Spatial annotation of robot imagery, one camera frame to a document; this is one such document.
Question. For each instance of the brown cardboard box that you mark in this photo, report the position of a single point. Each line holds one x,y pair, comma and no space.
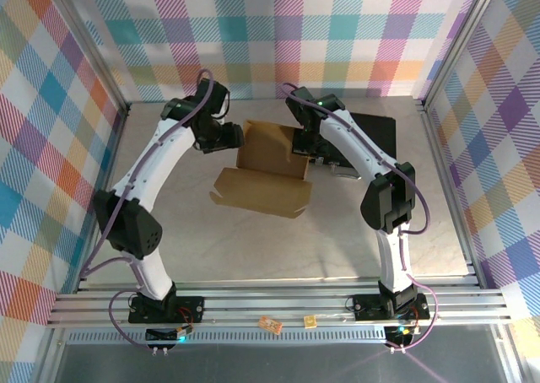
261,189

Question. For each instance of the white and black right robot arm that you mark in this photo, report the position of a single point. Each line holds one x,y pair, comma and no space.
358,147

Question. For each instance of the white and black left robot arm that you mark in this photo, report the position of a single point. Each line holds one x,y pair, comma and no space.
143,168

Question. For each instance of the black briefcase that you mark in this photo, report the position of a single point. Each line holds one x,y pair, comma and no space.
375,134

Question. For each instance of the yellow sticker label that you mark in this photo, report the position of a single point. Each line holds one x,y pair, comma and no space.
310,321

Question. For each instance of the orange sticker label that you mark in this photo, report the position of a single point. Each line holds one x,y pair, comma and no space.
270,325

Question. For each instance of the slotted metal strip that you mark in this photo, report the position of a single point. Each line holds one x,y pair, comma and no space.
274,336

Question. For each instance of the left controller board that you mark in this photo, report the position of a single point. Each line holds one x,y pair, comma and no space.
169,334

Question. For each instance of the controller board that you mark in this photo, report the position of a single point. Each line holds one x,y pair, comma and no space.
169,334
403,334

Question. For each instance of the right controller board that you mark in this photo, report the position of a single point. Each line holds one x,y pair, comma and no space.
403,334

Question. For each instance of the aluminium side rail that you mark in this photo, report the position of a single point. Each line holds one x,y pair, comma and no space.
450,189
117,147

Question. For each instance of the aluminium corner post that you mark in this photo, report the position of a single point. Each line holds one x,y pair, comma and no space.
89,41
460,41

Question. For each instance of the aluminium mounting rail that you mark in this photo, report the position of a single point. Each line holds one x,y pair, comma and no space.
274,305

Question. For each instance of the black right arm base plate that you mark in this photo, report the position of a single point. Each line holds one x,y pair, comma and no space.
365,307

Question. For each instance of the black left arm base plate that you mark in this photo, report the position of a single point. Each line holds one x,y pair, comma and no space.
190,309

